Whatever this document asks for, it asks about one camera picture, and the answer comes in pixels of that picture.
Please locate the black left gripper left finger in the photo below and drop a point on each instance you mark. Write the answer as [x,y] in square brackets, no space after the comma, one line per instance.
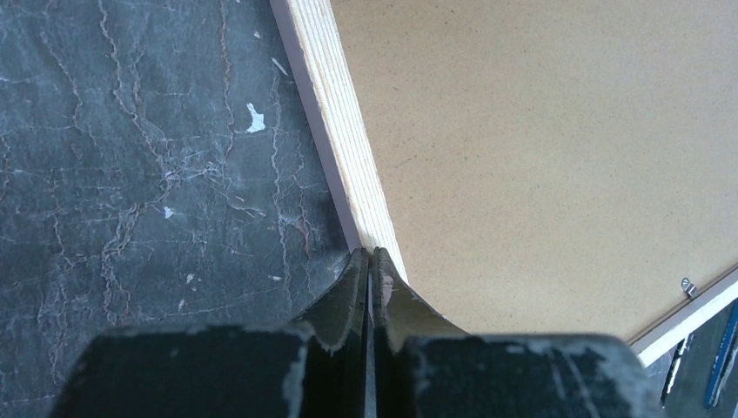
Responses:
[312,366]

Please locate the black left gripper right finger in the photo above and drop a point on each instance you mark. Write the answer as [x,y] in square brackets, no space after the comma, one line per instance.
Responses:
[428,367]

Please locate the brown cardboard backing board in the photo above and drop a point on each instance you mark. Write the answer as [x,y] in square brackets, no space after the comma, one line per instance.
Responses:
[548,156]

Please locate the light wooden picture frame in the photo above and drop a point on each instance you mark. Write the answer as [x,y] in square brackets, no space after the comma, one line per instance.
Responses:
[340,127]

